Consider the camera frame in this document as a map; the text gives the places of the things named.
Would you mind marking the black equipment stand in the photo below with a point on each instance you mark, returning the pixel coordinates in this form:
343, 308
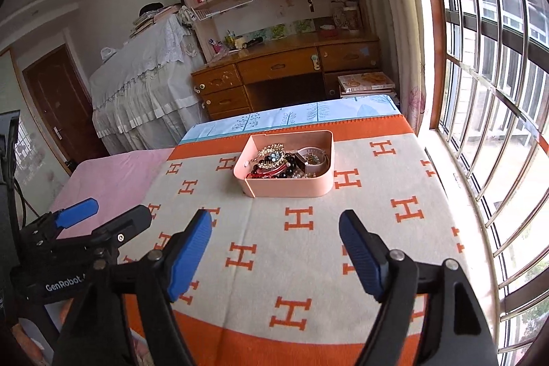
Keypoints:
8, 147

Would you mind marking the pink bedsheet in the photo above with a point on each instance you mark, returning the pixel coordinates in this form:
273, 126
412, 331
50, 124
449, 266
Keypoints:
116, 177

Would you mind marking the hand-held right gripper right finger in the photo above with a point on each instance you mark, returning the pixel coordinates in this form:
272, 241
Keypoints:
364, 254

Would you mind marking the wooden desk with drawers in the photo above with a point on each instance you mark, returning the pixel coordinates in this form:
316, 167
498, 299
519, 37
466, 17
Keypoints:
278, 63

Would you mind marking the gold rhinestone brooch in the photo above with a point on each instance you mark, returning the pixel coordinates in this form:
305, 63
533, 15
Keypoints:
270, 147

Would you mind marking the green and white drawer hanger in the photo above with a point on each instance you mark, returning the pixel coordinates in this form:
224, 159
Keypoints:
315, 61

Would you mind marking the stack of books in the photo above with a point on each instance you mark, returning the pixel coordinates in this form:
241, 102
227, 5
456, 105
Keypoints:
150, 21

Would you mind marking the white iron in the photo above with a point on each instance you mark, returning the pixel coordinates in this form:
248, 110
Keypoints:
108, 53

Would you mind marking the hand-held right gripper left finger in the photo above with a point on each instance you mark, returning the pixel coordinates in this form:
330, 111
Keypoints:
188, 254

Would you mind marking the floral curtain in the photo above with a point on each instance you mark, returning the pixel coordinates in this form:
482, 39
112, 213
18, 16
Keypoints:
407, 48

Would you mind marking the stone window sill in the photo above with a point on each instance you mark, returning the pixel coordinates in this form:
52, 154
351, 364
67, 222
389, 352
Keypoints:
463, 186

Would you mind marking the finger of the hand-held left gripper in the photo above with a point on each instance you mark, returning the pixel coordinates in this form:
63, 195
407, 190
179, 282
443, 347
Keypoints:
77, 212
126, 224

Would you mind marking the black hat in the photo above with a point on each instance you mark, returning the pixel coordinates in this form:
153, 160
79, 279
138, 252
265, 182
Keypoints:
152, 9

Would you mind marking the black flashlight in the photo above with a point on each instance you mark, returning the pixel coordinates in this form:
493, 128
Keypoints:
253, 42

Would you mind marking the pink plastic tray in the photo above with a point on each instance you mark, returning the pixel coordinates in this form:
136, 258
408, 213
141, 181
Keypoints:
291, 188

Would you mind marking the barred window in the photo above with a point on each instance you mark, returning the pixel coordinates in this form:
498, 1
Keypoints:
493, 70

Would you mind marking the furniture under white lace cover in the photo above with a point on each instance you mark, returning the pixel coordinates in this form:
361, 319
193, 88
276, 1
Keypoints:
141, 91

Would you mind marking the brown wooden door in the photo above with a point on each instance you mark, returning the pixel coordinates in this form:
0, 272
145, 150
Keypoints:
55, 100

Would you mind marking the orange and cream patterned blanket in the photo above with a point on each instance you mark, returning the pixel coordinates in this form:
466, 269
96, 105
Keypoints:
300, 263

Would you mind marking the pen holder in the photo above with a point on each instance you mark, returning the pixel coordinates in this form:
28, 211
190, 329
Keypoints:
233, 41

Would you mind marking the floral covered jar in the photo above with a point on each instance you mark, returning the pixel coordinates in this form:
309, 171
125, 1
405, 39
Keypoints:
346, 16

